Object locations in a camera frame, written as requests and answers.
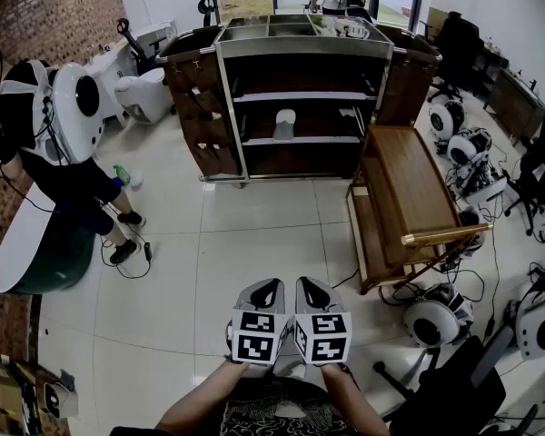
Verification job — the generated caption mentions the cardboard boxes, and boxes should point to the cardboard boxes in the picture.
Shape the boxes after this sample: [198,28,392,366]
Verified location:
[0,356,42,431]

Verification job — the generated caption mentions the person's right forearm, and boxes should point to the person's right forearm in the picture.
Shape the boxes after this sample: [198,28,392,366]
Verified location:
[322,362,391,436]

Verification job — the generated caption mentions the person's left forearm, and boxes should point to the person's left forearm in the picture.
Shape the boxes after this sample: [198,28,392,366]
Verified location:
[154,360,273,436]

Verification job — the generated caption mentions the black office chair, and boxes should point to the black office chair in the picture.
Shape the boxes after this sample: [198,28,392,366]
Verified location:
[374,333,540,436]
[503,112,545,238]
[116,17,169,76]
[197,0,219,29]
[431,11,487,104]

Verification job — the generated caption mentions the steel and wood housekeeping cart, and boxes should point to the steel and wood housekeeping cart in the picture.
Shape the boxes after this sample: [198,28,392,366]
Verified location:
[155,14,442,189]

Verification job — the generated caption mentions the white cabinet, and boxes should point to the white cabinet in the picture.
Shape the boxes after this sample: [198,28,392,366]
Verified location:
[84,38,137,129]

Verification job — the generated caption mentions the black power adapter with cable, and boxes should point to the black power adapter with cable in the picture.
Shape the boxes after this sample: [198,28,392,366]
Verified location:
[100,233,154,280]

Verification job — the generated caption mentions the white toilet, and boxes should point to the white toilet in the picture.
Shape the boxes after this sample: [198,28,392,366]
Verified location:
[114,66,173,125]

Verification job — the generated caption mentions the wooden shelf unit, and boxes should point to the wooden shelf unit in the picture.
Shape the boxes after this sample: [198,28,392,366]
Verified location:
[346,124,494,295]

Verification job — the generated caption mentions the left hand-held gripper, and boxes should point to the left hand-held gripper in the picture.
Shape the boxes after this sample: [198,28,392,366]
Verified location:
[225,278,293,367]

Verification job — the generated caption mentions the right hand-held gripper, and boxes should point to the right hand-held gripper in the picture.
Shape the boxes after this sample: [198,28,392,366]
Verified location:
[292,276,353,365]

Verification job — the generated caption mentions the white box appliance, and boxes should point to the white box appliance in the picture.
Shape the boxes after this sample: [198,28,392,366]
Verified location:
[135,20,178,49]

